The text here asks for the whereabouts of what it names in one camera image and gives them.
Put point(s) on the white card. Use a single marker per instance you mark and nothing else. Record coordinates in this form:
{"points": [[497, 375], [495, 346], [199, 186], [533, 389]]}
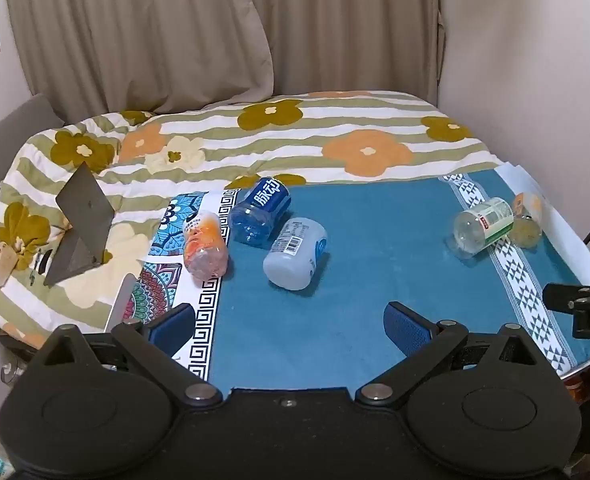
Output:
{"points": [[121, 302]]}

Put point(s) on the grey folding stand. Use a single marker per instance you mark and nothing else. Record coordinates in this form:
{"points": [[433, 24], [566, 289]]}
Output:
{"points": [[82, 220]]}

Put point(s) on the blue table mat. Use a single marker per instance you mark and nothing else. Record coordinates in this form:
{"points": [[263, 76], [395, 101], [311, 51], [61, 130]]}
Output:
{"points": [[375, 280]]}

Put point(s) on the tan paper tag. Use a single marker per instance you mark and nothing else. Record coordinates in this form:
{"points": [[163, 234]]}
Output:
{"points": [[0, 266]]}

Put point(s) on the beige curtain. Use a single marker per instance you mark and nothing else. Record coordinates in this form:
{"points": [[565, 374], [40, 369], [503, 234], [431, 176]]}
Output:
{"points": [[215, 30]]}

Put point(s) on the blue plastic bottle cup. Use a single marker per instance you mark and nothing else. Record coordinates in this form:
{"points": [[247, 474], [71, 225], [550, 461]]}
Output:
{"points": [[260, 211]]}

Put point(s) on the orange plastic bottle cup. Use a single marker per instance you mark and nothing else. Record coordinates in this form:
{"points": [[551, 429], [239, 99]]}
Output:
{"points": [[205, 247]]}

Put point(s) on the colourful patterned cloth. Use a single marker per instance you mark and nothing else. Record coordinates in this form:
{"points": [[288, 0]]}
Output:
{"points": [[165, 255]]}

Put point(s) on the white plastic bottle cup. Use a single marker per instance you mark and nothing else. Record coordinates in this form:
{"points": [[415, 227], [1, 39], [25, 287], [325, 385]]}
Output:
{"points": [[296, 252]]}

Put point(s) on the clear green-label bottle cup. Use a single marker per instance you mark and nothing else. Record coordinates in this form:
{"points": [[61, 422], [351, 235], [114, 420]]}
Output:
{"points": [[484, 226]]}

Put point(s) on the yellow plastic bottle cup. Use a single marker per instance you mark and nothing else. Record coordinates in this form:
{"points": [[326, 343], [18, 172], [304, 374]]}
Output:
{"points": [[527, 222]]}

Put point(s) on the floral striped blanket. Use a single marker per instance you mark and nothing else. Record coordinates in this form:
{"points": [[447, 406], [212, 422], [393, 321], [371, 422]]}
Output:
{"points": [[215, 142]]}

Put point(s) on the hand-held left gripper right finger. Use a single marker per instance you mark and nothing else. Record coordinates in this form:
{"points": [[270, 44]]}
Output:
{"points": [[406, 331]]}

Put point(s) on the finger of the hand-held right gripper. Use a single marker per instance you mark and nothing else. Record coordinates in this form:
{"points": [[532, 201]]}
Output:
{"points": [[561, 296]]}

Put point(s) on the grey sofa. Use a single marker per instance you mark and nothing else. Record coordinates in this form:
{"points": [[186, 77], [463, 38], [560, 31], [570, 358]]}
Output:
{"points": [[10, 125]]}

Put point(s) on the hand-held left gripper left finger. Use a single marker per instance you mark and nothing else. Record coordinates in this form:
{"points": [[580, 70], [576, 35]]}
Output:
{"points": [[171, 329]]}

